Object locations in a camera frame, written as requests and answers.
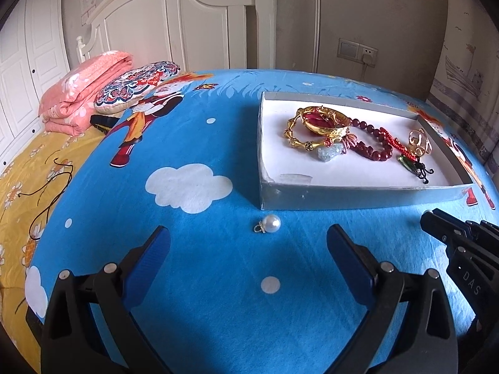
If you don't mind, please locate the patterned round cushion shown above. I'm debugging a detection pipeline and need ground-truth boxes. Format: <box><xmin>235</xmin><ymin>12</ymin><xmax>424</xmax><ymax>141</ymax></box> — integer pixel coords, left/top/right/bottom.
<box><xmin>94</xmin><ymin>61</ymin><xmax>181</xmax><ymax>115</ymax></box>

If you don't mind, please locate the black yellow folded item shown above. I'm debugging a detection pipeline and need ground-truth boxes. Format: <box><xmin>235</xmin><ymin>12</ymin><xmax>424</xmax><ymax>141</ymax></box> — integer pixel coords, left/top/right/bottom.
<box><xmin>90</xmin><ymin>114</ymin><xmax>119</xmax><ymax>135</ymax></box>

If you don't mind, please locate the white wooden headboard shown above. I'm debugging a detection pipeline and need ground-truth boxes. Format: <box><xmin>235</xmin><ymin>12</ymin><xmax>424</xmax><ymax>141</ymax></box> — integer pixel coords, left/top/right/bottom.
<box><xmin>77</xmin><ymin>0</ymin><xmax>277</xmax><ymax>72</ymax></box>

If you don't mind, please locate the green pendant black cord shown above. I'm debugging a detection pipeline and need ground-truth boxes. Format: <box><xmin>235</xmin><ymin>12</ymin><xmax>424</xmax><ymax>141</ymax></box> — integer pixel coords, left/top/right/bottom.
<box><xmin>396</xmin><ymin>154</ymin><xmax>436</xmax><ymax>185</ymax></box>

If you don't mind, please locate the ship pattern curtain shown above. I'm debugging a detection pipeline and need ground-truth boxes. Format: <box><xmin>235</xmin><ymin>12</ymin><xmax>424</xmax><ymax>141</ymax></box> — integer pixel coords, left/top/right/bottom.
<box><xmin>427</xmin><ymin>0</ymin><xmax>498</xmax><ymax>170</ymax></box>

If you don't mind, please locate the black cord on bed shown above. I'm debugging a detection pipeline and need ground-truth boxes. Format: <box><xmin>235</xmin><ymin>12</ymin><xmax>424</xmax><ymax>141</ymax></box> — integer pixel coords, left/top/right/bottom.
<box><xmin>3</xmin><ymin>157</ymin><xmax>75</xmax><ymax>238</ymax></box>

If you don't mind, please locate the pink folded quilt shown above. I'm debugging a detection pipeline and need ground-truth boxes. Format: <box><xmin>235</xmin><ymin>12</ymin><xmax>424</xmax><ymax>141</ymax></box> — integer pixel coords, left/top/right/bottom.
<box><xmin>38</xmin><ymin>51</ymin><xmax>133</xmax><ymax>136</ymax></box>

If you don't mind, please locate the grey white shallow tray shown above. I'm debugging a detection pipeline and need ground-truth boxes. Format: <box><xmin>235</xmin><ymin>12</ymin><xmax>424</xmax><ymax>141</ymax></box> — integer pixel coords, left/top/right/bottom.
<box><xmin>257</xmin><ymin>92</ymin><xmax>472</xmax><ymax>210</ymax></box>

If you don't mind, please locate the wall socket switch panel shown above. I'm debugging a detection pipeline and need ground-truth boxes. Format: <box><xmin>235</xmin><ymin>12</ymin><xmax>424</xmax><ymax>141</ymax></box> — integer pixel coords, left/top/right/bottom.
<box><xmin>337</xmin><ymin>38</ymin><xmax>378</xmax><ymax>68</ymax></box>

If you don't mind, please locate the yellow daisy bedsheet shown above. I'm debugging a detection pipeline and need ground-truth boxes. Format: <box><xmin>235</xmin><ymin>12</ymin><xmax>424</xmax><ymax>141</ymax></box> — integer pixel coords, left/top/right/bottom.
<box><xmin>1</xmin><ymin>128</ymin><xmax>103</xmax><ymax>372</ymax></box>

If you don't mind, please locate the red flower brooch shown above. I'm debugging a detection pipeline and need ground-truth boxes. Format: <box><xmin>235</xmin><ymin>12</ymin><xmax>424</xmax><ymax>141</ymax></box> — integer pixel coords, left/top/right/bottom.
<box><xmin>302</xmin><ymin>112</ymin><xmax>335</xmax><ymax>128</ymax></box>

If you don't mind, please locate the gold bamboo link bracelet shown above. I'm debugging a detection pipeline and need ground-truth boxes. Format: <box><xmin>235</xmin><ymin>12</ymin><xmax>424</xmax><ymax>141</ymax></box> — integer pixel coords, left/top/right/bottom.
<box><xmin>283</xmin><ymin>108</ymin><xmax>325</xmax><ymax>153</ymax></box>

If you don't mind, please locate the red cord bracelet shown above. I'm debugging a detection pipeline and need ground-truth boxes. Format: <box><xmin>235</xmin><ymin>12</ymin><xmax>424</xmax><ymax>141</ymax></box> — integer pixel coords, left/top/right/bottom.
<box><xmin>371</xmin><ymin>127</ymin><xmax>416</xmax><ymax>161</ymax></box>

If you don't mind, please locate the gold interlocked ring bangle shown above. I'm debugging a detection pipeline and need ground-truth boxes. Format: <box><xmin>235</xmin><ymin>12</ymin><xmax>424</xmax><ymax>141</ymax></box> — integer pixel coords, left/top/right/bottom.
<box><xmin>408</xmin><ymin>128</ymin><xmax>432</xmax><ymax>158</ymax></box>

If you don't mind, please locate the paper notice on wall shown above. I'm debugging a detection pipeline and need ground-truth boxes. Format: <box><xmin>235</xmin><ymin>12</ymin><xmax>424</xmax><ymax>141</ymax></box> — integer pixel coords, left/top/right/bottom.
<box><xmin>80</xmin><ymin>0</ymin><xmax>96</xmax><ymax>25</ymax></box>

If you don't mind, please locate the white wall pipe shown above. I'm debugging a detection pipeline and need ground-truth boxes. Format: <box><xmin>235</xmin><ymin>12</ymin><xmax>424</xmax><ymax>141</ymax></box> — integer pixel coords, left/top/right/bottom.
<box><xmin>312</xmin><ymin>0</ymin><xmax>322</xmax><ymax>74</ymax></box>

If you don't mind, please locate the wide gold bangle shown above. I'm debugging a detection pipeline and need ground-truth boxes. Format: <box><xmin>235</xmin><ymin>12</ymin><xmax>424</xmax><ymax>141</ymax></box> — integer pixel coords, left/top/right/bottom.
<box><xmin>297</xmin><ymin>106</ymin><xmax>351</xmax><ymax>140</ymax></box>

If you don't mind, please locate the white pearl pendant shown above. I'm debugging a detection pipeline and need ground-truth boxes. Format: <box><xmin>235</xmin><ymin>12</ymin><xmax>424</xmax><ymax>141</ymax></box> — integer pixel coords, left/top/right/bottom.
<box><xmin>253</xmin><ymin>213</ymin><xmax>282</xmax><ymax>234</ymax></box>

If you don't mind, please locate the blue cartoon tablecloth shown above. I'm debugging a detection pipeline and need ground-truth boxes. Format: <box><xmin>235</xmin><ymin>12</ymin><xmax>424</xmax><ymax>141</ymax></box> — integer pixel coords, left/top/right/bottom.
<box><xmin>25</xmin><ymin>70</ymin><xmax>498</xmax><ymax>373</ymax></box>

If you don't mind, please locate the white wardrobe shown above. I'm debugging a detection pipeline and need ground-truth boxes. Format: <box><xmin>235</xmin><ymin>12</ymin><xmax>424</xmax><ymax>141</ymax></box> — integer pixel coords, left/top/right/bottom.
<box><xmin>1</xmin><ymin>0</ymin><xmax>69</xmax><ymax>171</ymax></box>

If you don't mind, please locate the pale blue crystal pendant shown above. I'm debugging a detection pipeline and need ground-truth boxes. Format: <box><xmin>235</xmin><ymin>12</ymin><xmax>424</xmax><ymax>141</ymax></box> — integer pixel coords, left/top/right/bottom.
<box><xmin>317</xmin><ymin>133</ymin><xmax>358</xmax><ymax>162</ymax></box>

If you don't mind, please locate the dark red bead bracelet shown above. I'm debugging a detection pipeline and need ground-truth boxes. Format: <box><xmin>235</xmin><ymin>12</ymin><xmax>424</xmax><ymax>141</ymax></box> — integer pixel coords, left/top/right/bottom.
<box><xmin>342</xmin><ymin>118</ymin><xmax>395</xmax><ymax>162</ymax></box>

